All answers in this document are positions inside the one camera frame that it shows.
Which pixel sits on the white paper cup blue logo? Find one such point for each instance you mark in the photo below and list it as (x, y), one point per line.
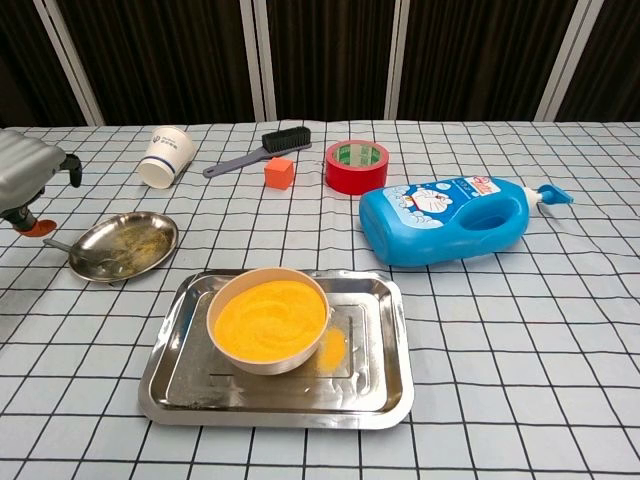
(167, 150)

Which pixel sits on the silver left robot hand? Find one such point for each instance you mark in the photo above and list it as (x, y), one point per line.
(25, 170)

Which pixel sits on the red tape roll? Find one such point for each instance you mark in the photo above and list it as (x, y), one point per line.
(350, 181)

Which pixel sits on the black screen panel white frame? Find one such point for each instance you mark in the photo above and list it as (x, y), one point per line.
(20, 60)
(165, 60)
(330, 60)
(475, 60)
(615, 60)

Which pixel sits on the rectangular steel tray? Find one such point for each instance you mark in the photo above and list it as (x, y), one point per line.
(300, 395)

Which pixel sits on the orange cube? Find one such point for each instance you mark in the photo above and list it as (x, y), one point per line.
(277, 175)

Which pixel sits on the white grid-patterned tablecloth table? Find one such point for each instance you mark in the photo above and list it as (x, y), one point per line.
(500, 350)

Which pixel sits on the metal spoon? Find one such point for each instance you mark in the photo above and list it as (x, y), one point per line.
(57, 245)

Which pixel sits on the grey brush black bristles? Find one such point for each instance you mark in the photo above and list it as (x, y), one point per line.
(287, 139)

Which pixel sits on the beige bowl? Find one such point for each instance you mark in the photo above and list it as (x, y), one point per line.
(265, 368)

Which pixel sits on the round steel plate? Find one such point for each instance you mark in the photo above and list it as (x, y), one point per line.
(145, 240)

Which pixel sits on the blue pump detergent bottle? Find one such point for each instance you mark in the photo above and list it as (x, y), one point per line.
(410, 235)

